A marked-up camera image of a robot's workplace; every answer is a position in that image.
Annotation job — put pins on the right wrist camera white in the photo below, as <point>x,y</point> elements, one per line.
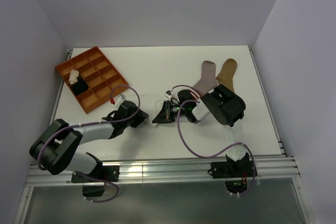
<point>168,94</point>

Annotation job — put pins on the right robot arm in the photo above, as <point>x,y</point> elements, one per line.
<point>228,110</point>

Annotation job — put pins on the cream brown striped sock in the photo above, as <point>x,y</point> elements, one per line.
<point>74,77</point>

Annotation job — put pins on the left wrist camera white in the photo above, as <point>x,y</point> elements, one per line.
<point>117,100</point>

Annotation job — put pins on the tan brown sock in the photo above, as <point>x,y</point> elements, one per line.
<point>225,76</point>

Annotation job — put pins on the grey sock red stripes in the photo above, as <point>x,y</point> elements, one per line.
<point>208,80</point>

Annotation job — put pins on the orange compartment tray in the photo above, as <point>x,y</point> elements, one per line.
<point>103,78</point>

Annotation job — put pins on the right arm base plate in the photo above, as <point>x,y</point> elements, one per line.
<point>232,169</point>

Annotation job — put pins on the white sock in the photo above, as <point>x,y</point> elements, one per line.
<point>158,106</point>

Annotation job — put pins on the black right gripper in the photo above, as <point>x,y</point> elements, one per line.
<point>165,116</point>

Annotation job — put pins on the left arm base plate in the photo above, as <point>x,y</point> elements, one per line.
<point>101,174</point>

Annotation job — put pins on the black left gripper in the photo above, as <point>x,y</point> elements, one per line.
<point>140,116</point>

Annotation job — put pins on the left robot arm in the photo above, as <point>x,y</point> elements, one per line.
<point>56,149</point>

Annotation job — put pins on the black sock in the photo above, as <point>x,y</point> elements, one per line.
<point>79,87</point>

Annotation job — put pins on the aluminium frame rail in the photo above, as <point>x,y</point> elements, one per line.
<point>168,171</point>

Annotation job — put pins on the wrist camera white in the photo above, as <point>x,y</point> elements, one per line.
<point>117,100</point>
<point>168,94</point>

